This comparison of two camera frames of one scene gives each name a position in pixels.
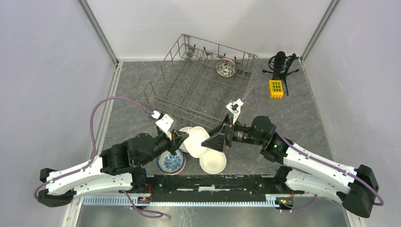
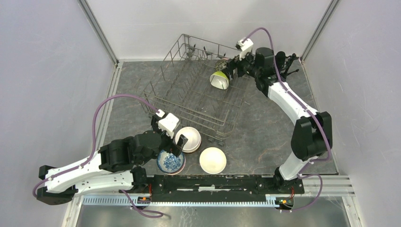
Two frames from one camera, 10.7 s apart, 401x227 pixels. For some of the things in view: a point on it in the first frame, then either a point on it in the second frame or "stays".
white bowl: (214, 162) stays
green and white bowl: (197, 135) to (219, 79)
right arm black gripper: (216, 142) to (232, 64)
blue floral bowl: (170, 163) stays
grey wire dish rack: (199, 82) stays
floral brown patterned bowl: (226, 67) stays
